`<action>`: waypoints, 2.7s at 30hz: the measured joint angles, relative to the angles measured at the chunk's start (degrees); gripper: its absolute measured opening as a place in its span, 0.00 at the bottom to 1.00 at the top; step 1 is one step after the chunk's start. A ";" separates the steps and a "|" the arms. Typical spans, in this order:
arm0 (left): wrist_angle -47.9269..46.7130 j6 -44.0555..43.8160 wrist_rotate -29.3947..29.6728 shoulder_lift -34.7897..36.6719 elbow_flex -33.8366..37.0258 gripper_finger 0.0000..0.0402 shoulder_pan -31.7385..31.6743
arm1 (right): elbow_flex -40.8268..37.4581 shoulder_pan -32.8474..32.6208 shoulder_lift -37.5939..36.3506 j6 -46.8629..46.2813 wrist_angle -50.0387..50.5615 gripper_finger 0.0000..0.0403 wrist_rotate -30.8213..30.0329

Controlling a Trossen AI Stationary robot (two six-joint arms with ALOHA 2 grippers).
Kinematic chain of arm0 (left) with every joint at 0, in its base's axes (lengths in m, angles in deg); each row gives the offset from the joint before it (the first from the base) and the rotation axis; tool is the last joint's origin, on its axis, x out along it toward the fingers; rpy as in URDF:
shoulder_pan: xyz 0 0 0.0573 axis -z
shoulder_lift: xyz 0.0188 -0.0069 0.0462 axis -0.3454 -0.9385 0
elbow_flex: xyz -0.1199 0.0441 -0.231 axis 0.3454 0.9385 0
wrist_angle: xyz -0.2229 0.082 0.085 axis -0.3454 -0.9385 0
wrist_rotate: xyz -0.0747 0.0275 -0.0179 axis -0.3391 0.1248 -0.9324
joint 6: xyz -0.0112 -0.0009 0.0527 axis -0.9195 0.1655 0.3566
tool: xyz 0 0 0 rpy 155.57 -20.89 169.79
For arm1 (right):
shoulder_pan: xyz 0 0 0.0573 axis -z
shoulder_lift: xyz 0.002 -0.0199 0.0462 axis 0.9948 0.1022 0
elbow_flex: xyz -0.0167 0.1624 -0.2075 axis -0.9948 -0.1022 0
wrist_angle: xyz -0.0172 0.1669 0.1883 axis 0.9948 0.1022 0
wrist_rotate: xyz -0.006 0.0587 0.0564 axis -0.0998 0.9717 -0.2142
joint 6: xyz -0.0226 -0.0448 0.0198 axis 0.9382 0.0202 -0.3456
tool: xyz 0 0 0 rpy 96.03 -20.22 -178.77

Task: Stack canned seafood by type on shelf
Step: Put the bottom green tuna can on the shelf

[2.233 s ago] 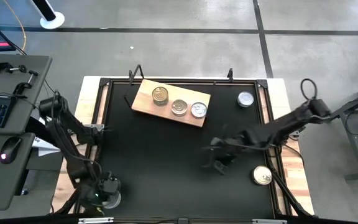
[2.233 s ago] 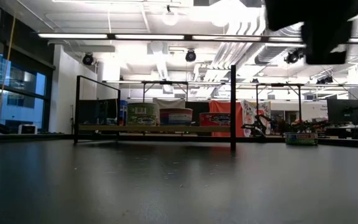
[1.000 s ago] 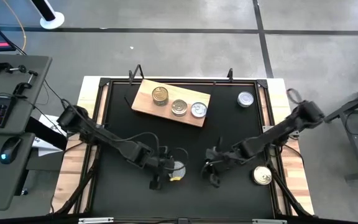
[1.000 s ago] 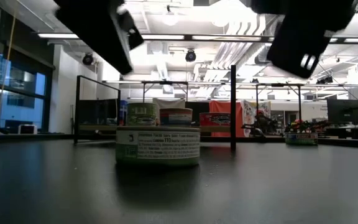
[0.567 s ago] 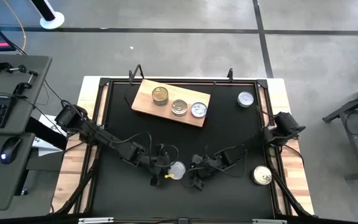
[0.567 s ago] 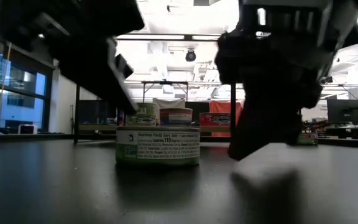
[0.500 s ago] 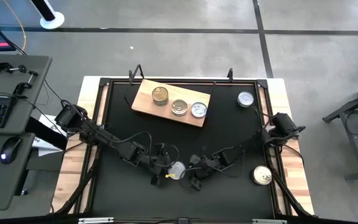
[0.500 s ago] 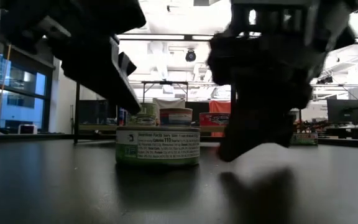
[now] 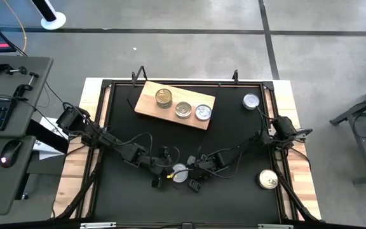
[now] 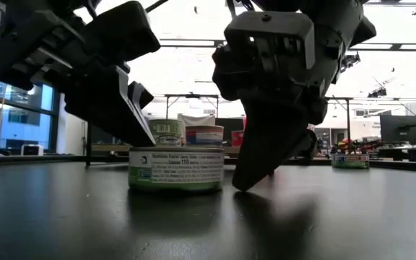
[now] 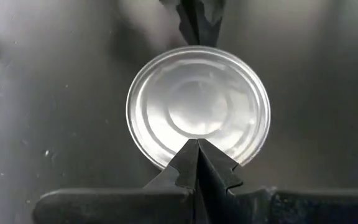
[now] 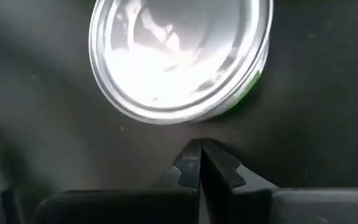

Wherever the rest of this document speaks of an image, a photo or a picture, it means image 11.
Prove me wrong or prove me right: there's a black table mat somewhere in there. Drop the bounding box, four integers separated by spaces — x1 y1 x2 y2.
0 0 358 224

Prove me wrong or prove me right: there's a silver-topped can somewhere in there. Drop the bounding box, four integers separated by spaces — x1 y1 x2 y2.
125 45 272 171

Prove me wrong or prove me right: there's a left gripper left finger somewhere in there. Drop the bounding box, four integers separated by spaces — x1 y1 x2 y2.
32 139 199 224

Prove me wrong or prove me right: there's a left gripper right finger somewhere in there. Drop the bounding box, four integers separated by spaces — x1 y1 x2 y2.
197 139 358 224

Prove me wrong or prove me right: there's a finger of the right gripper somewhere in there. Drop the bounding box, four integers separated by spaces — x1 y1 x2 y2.
198 0 226 47
158 0 200 47

